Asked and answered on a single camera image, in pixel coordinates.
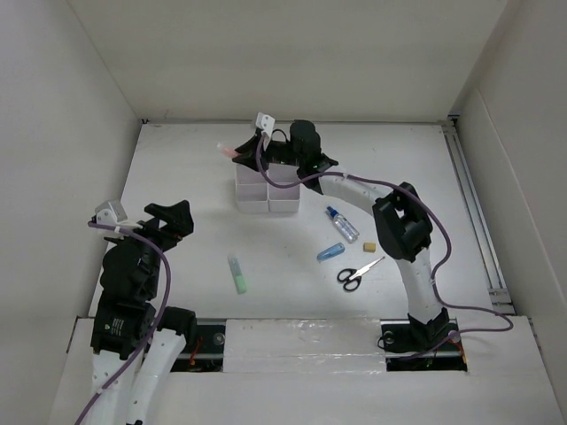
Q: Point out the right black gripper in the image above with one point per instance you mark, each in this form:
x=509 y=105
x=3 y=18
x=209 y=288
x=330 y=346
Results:
x=248 y=151

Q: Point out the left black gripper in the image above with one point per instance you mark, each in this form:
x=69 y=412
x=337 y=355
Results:
x=178 y=218

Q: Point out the orange yellow highlighter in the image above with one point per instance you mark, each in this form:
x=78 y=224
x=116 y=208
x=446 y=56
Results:
x=227 y=151

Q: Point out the green highlighter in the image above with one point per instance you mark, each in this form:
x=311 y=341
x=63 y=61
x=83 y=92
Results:
x=237 y=275

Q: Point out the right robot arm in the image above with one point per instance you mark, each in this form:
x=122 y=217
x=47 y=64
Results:
x=403 y=222

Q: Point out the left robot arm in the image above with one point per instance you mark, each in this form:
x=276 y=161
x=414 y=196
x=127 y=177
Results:
x=136 y=336

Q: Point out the white left organizer container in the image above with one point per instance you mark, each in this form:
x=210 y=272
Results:
x=251 y=191

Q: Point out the white organizer container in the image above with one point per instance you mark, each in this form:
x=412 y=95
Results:
x=283 y=200
x=251 y=191

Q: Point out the white right organizer container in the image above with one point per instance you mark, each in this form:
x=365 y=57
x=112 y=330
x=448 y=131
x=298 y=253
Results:
x=283 y=200

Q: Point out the blue cap spray bottle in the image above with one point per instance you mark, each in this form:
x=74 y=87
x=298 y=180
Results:
x=343 y=225

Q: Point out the blue correction tape dispenser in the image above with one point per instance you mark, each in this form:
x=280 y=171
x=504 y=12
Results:
x=331 y=252

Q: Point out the yellow eraser cube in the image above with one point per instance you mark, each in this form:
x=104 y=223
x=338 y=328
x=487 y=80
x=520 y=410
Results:
x=369 y=247

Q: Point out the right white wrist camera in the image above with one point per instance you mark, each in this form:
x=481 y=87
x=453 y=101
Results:
x=265 y=124

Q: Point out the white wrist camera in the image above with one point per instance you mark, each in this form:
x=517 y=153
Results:
x=265 y=124
x=112 y=213

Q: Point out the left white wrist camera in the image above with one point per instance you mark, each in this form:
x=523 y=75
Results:
x=112 y=213

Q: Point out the black handled scissors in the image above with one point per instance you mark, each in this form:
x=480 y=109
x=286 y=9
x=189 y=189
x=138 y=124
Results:
x=350 y=278

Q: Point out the aluminium rail strip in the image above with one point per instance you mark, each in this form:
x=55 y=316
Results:
x=496 y=285

